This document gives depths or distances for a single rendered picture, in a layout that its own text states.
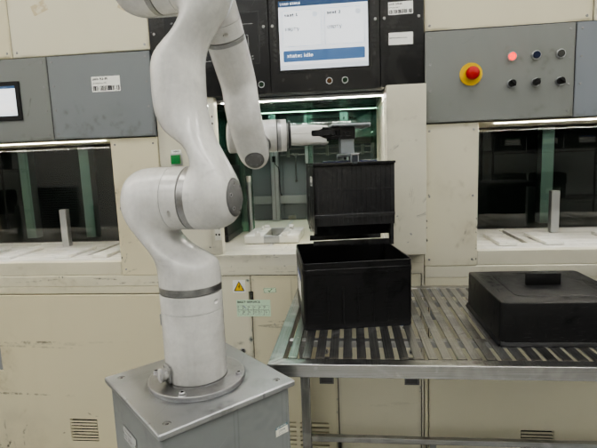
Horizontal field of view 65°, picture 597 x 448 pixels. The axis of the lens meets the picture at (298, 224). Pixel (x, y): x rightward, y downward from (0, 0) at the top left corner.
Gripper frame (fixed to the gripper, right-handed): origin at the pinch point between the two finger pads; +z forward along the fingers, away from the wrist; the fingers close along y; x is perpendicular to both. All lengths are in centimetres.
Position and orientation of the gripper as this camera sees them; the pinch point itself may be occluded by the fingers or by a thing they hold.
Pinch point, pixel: (346, 132)
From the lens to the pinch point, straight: 128.8
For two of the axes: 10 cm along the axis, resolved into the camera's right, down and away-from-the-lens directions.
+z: 10.0, -0.5, 0.6
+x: -0.4, -9.9, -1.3
